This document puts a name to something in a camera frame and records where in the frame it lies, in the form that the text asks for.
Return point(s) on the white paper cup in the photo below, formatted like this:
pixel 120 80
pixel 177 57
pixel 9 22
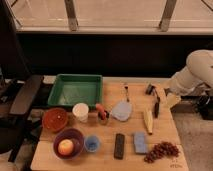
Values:
pixel 81 111

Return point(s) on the blue sponge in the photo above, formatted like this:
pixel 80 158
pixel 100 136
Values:
pixel 139 143

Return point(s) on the bunch of red grapes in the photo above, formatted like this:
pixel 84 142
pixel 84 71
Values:
pixel 160 150

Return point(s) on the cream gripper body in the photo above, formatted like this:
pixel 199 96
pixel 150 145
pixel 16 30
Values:
pixel 172 100

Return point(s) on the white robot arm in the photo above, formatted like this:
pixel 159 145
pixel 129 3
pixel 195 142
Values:
pixel 198 70

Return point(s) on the red brown bowl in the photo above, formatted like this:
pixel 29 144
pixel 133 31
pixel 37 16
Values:
pixel 55 119

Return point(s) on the black remote bar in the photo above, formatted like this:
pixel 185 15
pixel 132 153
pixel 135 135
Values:
pixel 119 146

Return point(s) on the black office chair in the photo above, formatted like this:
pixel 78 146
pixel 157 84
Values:
pixel 16 103

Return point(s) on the green plastic tray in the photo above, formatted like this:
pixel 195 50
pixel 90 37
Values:
pixel 70 89

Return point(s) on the red handled tool in cup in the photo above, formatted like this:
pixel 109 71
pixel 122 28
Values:
pixel 103 115

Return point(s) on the small blue cup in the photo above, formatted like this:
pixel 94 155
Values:
pixel 92 143

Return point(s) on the purple bowl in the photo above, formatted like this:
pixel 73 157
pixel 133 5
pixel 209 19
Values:
pixel 76 137

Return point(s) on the yellow red apple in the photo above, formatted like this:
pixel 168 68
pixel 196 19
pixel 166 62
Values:
pixel 65 147

